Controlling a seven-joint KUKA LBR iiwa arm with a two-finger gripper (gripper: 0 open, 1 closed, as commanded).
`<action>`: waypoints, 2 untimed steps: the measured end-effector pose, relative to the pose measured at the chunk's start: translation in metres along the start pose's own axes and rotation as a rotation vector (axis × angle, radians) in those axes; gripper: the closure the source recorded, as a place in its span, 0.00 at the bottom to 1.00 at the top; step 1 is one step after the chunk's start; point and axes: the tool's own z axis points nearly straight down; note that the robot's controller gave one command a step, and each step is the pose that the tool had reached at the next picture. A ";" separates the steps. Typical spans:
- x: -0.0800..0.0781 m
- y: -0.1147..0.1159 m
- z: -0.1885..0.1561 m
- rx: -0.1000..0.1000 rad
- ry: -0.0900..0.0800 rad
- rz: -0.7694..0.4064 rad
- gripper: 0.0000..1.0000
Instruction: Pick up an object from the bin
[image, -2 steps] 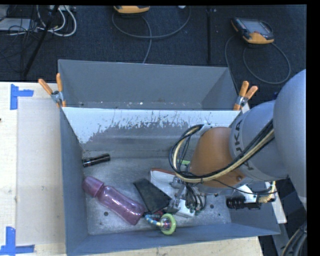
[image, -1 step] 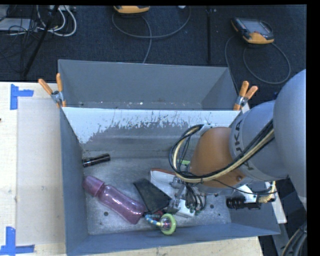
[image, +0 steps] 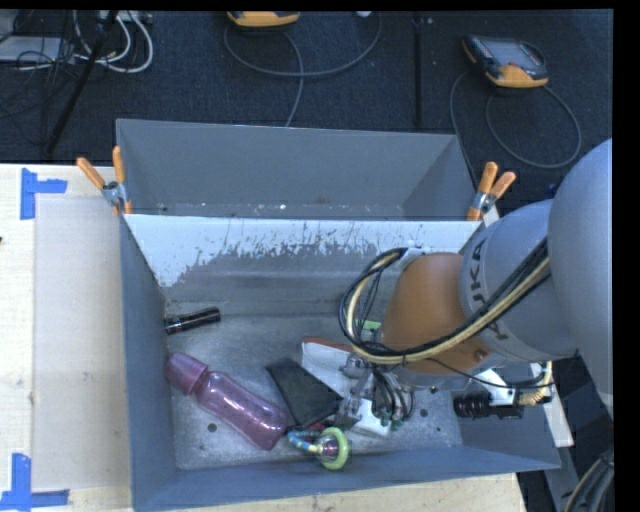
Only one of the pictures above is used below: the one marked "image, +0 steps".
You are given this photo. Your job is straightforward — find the white and orange box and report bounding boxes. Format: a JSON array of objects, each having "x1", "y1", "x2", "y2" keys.
[{"x1": 299, "y1": 336, "x2": 392, "y2": 439}]

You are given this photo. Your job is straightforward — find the dark green flat block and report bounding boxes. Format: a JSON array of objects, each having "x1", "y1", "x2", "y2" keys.
[{"x1": 264, "y1": 356, "x2": 346, "y2": 430}]

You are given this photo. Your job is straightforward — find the pink plastic bottle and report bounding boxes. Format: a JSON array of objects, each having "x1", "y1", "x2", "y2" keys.
[{"x1": 162, "y1": 351, "x2": 291, "y2": 452}]

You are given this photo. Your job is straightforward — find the dark brown small cylinder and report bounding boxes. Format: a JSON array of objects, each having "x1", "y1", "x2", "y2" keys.
[{"x1": 164, "y1": 306, "x2": 222, "y2": 336}]

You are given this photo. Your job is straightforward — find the grey metal bin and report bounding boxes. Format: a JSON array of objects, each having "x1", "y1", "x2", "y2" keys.
[{"x1": 113, "y1": 118, "x2": 576, "y2": 512}]

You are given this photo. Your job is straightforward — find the pale wood flat board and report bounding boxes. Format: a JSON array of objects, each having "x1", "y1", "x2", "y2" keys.
[{"x1": 30, "y1": 192, "x2": 132, "y2": 492}]

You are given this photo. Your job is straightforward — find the green ring rattle toy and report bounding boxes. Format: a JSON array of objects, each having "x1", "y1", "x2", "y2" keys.
[{"x1": 286, "y1": 425, "x2": 353, "y2": 472}]

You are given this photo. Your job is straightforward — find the black cylinder on white bracket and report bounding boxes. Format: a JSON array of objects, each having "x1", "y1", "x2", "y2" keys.
[{"x1": 452, "y1": 360, "x2": 556, "y2": 421}]

